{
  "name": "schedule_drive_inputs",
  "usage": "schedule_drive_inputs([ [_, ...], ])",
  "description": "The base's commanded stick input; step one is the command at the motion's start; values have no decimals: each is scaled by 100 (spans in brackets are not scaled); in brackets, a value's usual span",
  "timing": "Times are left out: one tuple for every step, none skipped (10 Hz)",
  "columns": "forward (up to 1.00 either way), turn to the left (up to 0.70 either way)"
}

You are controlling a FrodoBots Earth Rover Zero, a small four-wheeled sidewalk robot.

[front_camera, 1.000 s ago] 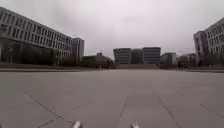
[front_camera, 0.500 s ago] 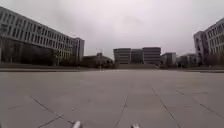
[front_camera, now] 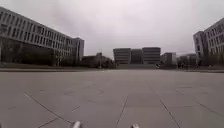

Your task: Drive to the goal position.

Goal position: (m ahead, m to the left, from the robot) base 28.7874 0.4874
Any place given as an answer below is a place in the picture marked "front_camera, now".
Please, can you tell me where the long grey windowed building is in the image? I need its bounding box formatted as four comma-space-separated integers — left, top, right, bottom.
0, 6, 85, 66

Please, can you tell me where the grey twin-block building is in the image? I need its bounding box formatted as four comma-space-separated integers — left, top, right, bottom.
112, 46, 162, 66

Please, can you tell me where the raised kerb strip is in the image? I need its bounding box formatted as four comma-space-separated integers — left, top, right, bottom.
0, 67, 98, 73

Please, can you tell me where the low grey building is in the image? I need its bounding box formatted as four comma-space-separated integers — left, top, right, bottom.
176, 53, 198, 68

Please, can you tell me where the small grey building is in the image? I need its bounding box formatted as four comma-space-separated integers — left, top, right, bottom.
160, 51, 177, 66

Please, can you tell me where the tall grey windowed building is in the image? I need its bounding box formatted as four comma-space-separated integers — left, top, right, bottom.
192, 17, 224, 66

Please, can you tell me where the row of dark trees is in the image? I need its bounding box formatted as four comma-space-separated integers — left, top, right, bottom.
0, 37, 75, 67

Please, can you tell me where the low dark building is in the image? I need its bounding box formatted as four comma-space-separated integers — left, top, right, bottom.
81, 52, 116, 70

